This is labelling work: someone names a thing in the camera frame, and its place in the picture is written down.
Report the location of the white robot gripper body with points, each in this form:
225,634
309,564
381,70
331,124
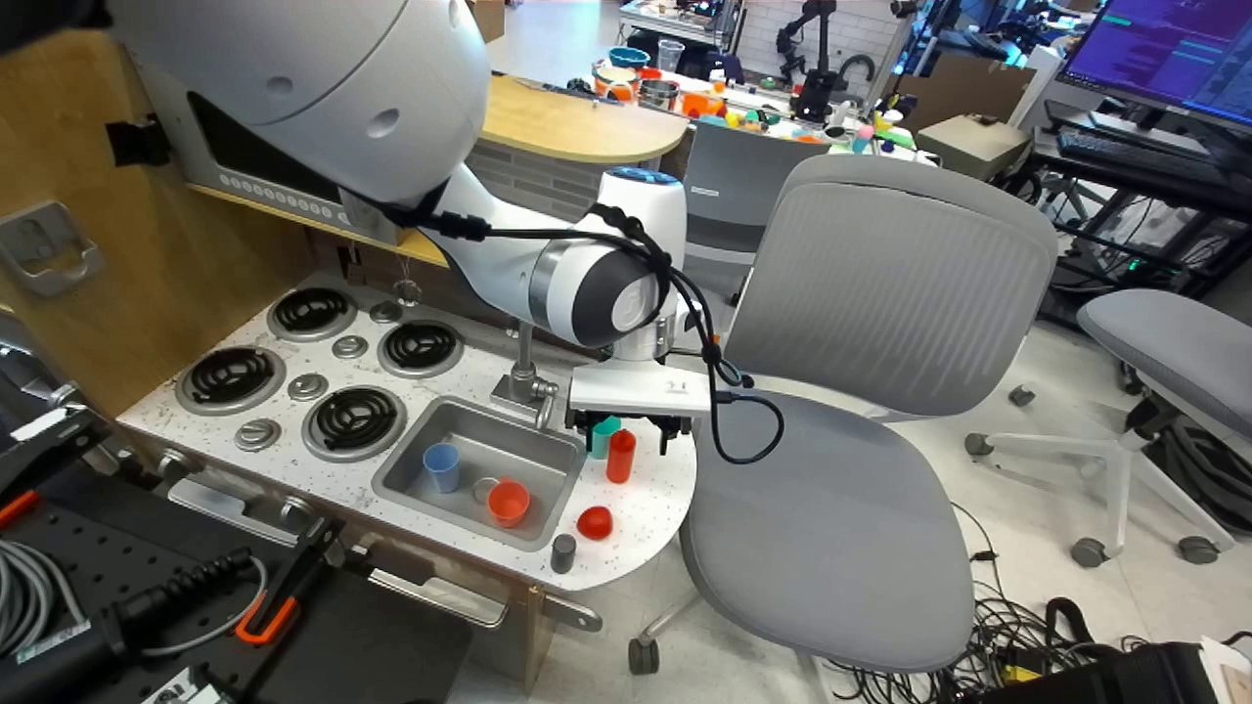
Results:
638,393

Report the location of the red sauce bottle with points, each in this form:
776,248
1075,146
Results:
618,461

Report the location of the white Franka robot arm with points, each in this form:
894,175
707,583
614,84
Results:
325,90

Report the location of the green plastic cup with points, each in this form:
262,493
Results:
601,444

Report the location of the blue plastic cup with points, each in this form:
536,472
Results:
445,468

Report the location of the silver toy sink basin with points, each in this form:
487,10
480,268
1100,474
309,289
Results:
523,453

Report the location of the red round cap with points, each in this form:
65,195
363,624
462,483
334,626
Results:
595,521

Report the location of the grey toy faucet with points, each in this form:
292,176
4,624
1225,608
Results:
526,372

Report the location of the small grey cylinder shaker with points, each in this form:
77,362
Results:
562,553

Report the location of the grey office chair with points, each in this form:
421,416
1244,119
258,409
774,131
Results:
835,521

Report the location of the black coil stove burner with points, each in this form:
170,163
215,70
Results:
309,316
421,345
352,419
234,376

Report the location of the dark grey chair backrest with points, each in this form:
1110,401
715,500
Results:
738,182

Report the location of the silver stove knob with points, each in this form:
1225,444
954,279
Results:
305,384
348,345
256,435

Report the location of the cluttered background table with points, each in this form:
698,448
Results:
728,100

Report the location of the beige cardboard box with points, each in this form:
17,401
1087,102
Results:
970,143

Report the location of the wooden toy kitchen unit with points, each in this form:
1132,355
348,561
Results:
144,300

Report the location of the grey chair with white base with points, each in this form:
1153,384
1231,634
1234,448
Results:
1175,345

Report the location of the computer monitor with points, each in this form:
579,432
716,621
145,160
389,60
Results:
1175,51

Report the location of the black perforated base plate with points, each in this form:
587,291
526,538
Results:
132,574

